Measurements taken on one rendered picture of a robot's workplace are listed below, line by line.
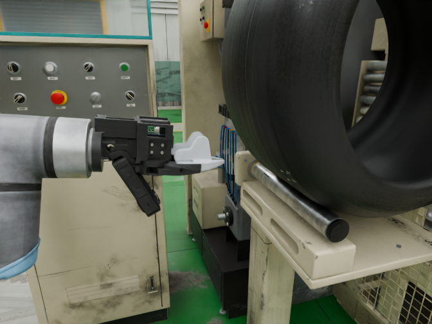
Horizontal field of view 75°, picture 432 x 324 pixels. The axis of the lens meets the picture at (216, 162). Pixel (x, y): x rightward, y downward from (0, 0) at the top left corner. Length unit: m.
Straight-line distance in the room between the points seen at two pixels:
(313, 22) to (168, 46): 9.27
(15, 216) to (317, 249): 0.47
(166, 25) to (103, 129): 9.31
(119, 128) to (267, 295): 0.85
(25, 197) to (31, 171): 0.04
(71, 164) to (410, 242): 0.70
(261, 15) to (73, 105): 0.85
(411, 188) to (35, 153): 0.58
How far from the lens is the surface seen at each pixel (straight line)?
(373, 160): 0.85
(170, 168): 0.44
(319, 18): 0.41
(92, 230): 1.26
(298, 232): 0.60
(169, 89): 9.56
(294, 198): 0.62
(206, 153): 0.47
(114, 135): 0.45
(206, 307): 1.64
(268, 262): 1.03
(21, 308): 1.92
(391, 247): 0.74
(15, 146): 0.45
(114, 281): 1.40
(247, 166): 0.80
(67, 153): 0.43
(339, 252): 0.58
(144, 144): 0.43
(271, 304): 1.17
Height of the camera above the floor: 1.17
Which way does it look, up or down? 18 degrees down
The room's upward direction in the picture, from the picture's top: straight up
